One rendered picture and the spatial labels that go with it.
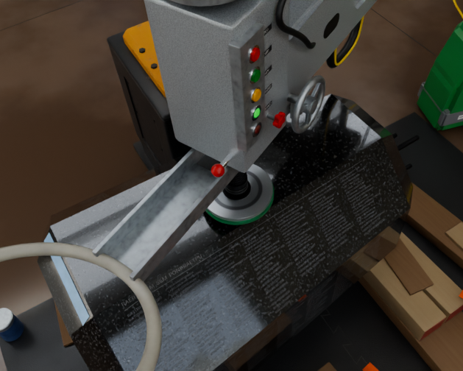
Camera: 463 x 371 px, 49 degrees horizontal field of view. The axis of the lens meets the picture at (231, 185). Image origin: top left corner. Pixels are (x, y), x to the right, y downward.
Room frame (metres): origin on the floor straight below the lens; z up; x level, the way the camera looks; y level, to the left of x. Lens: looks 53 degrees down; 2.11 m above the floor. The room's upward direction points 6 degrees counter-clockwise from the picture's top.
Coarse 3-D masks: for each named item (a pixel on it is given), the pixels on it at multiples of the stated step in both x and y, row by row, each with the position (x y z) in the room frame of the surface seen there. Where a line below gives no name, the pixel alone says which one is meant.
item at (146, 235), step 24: (192, 168) 0.84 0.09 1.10; (168, 192) 0.77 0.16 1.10; (192, 192) 0.76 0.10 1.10; (216, 192) 0.74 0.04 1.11; (144, 216) 0.70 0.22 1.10; (168, 216) 0.69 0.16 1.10; (192, 216) 0.67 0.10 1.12; (120, 240) 0.64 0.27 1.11; (144, 240) 0.63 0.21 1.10; (168, 240) 0.60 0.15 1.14; (144, 264) 0.54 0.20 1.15
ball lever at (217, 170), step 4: (228, 156) 0.77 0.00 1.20; (232, 156) 0.78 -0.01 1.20; (224, 160) 0.76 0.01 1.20; (228, 160) 0.76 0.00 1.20; (216, 164) 0.75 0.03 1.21; (220, 164) 0.75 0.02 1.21; (224, 164) 0.75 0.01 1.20; (212, 168) 0.74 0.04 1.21; (216, 168) 0.74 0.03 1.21; (220, 168) 0.74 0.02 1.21; (224, 168) 0.74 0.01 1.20; (212, 172) 0.73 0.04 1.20; (216, 172) 0.73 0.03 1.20; (220, 172) 0.73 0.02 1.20; (224, 172) 0.73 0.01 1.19; (216, 176) 0.73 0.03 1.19; (220, 176) 0.73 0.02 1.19
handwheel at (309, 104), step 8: (312, 80) 0.90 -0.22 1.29; (320, 80) 0.92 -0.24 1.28; (304, 88) 0.88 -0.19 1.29; (320, 88) 0.94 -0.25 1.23; (288, 96) 0.92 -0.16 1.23; (296, 96) 0.92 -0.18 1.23; (304, 96) 0.86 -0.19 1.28; (312, 96) 0.90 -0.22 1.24; (320, 96) 0.94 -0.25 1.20; (296, 104) 0.85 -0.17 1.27; (304, 104) 0.88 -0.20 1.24; (312, 104) 0.88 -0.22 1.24; (320, 104) 0.93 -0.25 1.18; (296, 112) 0.84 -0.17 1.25; (304, 112) 0.88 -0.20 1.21; (312, 112) 0.88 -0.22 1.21; (296, 120) 0.84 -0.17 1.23; (312, 120) 0.90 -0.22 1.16; (296, 128) 0.84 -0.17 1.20; (304, 128) 0.87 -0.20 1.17
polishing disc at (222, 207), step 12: (252, 168) 0.97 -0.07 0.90; (252, 180) 0.93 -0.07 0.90; (264, 180) 0.92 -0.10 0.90; (252, 192) 0.88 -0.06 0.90; (264, 192) 0.88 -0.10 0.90; (216, 204) 0.86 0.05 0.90; (228, 204) 0.85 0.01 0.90; (240, 204) 0.85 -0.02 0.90; (252, 204) 0.84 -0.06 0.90; (264, 204) 0.84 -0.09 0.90; (216, 216) 0.82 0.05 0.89; (228, 216) 0.81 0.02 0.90; (240, 216) 0.80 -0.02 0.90; (252, 216) 0.80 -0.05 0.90
